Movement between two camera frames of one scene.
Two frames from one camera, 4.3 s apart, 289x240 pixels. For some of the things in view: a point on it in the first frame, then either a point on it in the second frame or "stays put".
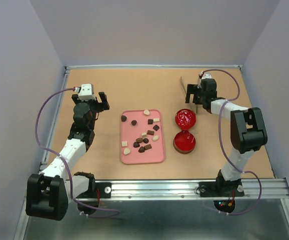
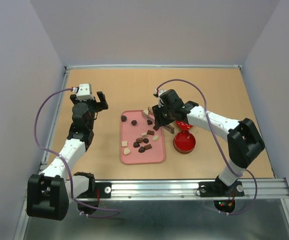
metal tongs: [191, 95] to [161, 119]
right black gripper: [192, 88] to [161, 107]
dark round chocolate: [123, 118] stays put
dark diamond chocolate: [156, 127] stays put
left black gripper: [101, 106] stays put
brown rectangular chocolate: [150, 132] stays put
